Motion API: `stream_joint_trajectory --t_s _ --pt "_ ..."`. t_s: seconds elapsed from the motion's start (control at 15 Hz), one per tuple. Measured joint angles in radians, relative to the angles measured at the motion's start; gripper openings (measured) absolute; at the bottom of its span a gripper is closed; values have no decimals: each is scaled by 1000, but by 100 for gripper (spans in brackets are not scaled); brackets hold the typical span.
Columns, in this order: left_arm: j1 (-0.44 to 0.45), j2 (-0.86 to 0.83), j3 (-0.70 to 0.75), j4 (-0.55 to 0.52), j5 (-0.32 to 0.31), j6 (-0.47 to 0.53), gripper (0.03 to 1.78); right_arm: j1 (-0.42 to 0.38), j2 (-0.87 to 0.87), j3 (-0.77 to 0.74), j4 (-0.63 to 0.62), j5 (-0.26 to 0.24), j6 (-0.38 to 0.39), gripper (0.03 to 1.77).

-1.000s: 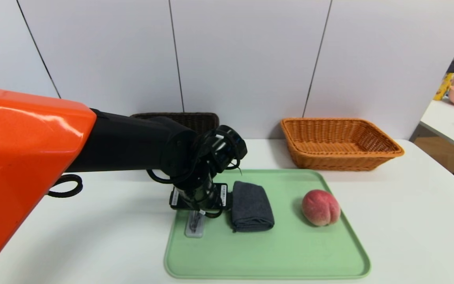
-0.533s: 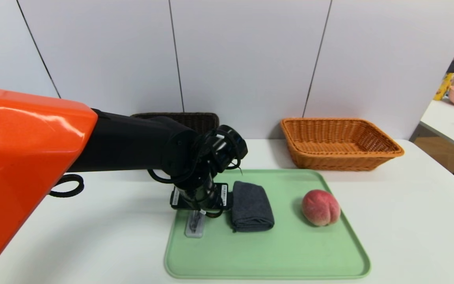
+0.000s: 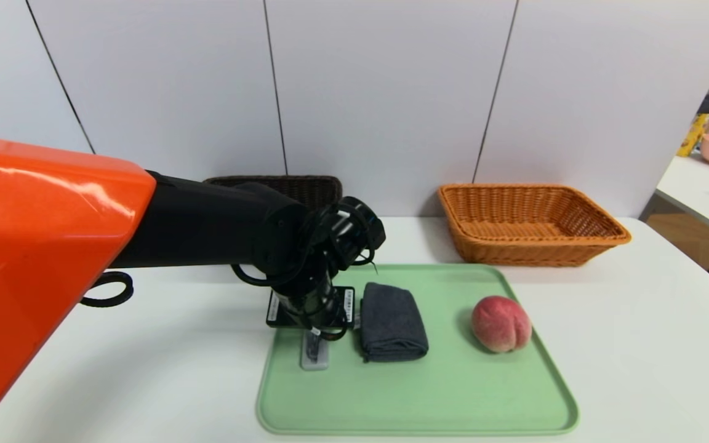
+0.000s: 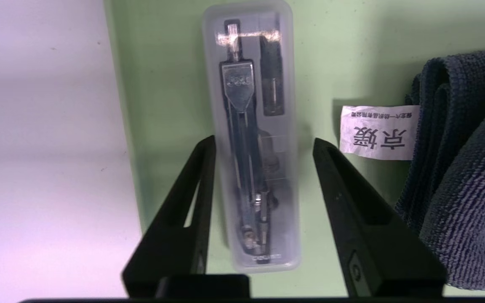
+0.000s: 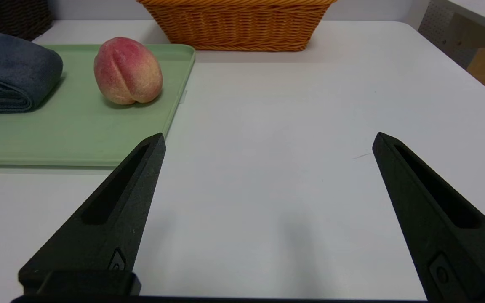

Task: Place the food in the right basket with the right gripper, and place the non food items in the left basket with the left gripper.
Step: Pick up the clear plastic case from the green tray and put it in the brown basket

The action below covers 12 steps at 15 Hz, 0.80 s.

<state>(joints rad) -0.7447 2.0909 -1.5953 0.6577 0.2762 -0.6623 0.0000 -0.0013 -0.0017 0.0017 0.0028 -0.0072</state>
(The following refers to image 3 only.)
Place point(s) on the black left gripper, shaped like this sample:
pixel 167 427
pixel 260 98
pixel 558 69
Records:
pixel 280 311

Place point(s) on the compass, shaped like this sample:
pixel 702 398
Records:
pixel 314 365

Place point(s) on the dark grey towel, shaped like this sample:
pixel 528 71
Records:
pixel 391 323

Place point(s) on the red peach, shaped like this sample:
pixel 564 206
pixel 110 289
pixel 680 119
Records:
pixel 499 323

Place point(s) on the orange and black left arm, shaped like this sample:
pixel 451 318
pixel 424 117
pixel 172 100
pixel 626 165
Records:
pixel 34 246

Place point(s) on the dark brown wicker basket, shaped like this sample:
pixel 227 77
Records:
pixel 317 191

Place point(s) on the orange wicker basket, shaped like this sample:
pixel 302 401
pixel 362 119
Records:
pixel 514 252

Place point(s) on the light green plastic tray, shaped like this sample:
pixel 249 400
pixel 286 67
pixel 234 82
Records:
pixel 422 394

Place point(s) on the white side table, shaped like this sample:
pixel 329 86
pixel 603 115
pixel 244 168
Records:
pixel 693 191

